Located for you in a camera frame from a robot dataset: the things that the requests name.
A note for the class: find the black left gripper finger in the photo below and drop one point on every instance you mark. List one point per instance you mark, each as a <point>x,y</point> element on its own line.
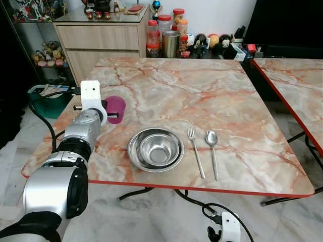
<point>115,114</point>

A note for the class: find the purple plastic cup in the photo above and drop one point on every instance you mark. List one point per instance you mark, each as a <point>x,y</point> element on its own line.
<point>117,105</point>

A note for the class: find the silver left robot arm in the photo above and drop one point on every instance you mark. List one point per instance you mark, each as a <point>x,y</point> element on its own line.
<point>55,186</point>

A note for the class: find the stainless steel bowl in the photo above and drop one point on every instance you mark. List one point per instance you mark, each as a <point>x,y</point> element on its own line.
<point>155,150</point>

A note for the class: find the green plastic bin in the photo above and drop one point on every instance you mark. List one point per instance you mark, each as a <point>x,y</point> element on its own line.
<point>50,106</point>

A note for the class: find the light wooden drawer cabinet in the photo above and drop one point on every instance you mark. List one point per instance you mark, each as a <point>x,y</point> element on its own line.
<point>101,38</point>

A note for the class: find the plush toy figures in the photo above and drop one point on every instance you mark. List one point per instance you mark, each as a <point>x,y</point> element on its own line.
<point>49,56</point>

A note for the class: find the tall red-lidded plastic jar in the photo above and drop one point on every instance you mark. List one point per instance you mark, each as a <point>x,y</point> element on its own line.
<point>152,39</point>

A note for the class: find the silver metal fork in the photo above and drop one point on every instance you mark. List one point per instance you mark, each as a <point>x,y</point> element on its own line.
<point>196,154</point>

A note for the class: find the steel canister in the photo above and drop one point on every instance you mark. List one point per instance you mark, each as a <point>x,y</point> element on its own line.
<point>171,44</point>

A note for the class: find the marble top folding table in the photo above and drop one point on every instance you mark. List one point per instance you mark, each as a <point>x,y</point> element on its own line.
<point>202,91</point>
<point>298,85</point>

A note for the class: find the silver metal spoon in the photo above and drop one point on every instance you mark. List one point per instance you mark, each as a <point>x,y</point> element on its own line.
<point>211,137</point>

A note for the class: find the wide clear red-lidded jar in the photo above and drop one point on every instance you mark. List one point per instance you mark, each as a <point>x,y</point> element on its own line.
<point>165,23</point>

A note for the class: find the orange-filled plastic jar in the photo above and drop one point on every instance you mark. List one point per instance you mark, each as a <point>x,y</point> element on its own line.
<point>182,27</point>

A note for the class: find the black toy figurine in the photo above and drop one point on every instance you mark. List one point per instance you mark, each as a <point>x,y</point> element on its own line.
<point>201,42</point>

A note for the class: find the glass display shelf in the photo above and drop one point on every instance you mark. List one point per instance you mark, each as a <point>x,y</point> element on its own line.
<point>25,30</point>

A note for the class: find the small red-lidded snack jar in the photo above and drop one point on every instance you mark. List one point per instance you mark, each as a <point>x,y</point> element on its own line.
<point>178,14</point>

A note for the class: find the yellow toy figurine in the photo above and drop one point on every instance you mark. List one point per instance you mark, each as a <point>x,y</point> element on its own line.
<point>214,40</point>

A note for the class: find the black television screen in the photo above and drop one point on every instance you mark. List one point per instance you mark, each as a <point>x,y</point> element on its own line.
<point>287,22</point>

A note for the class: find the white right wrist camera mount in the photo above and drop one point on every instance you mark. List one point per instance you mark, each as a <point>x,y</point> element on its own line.
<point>230,226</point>

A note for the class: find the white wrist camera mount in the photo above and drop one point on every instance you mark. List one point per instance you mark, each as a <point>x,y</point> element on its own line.
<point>91,93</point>
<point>230,226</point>

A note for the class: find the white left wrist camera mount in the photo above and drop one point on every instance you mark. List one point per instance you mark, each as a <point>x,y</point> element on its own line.
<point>91,93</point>

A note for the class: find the white box with red switch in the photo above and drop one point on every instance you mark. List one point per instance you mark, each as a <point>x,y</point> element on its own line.
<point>247,50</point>

